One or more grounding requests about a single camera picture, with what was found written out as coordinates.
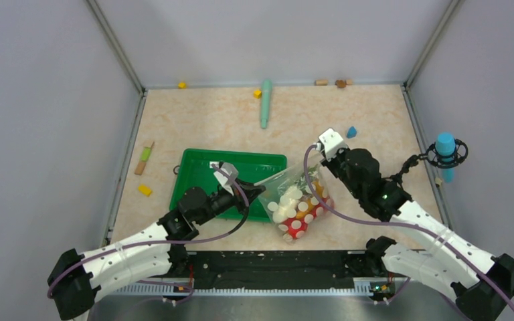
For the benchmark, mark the wooden green block stick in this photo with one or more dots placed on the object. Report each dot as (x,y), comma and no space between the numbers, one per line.
(144,157)

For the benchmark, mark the wooden cork cylinder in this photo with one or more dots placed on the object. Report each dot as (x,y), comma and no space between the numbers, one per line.
(321,82)

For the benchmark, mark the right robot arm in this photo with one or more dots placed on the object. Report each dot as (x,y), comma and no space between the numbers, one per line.
(479,284)

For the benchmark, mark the brown wooden piece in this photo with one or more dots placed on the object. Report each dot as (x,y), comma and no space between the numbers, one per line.
(340,84)

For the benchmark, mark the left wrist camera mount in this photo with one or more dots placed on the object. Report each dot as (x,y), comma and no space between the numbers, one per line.
(225,173)

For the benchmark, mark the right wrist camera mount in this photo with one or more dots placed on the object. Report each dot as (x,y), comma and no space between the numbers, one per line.
(330,143)

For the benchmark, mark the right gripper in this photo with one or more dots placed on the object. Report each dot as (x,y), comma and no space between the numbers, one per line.
(331,164)

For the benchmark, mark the green plastic tray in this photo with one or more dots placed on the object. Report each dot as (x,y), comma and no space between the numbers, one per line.
(195,169)

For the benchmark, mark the yellow lego brick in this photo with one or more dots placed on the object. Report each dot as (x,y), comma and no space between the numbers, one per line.
(145,190)

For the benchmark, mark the blue plastic piece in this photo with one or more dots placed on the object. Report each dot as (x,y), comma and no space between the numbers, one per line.
(351,133)

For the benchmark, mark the clear dotted zip bag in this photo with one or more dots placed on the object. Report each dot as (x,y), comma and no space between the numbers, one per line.
(294,229)

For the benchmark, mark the blue microphone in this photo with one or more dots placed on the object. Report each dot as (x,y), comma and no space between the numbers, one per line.
(445,146)

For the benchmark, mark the mint green marker pen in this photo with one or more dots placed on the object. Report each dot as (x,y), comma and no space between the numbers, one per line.
(266,89)

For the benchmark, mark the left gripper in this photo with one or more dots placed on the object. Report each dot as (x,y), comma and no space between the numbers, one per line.
(249,190)

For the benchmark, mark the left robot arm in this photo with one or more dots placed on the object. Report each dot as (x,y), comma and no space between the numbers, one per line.
(79,280)

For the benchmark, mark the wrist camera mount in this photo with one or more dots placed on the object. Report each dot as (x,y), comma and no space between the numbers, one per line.
(330,143)
(225,173)

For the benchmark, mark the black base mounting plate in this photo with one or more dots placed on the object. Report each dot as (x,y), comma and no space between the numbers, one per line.
(276,270)

